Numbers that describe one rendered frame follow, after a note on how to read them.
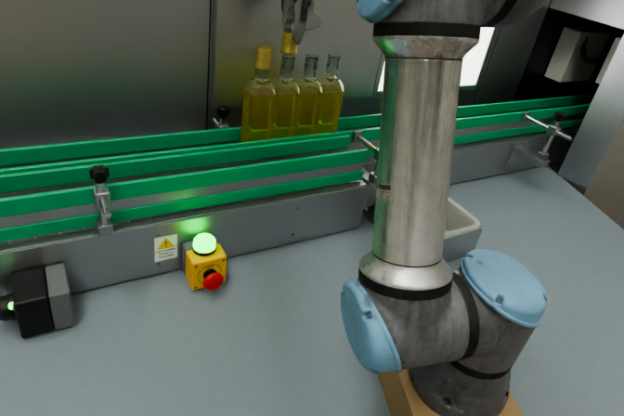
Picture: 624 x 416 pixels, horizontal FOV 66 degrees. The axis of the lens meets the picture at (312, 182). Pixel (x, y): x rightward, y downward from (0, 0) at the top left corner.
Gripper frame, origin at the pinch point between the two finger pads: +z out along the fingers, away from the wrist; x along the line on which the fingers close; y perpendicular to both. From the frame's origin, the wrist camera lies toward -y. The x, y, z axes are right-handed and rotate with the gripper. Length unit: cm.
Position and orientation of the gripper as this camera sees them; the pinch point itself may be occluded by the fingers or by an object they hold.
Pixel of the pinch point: (290, 34)
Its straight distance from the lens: 104.5
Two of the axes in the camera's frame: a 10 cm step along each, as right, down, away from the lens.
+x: -5.0, -5.1, 7.0
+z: -1.5, 8.5, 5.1
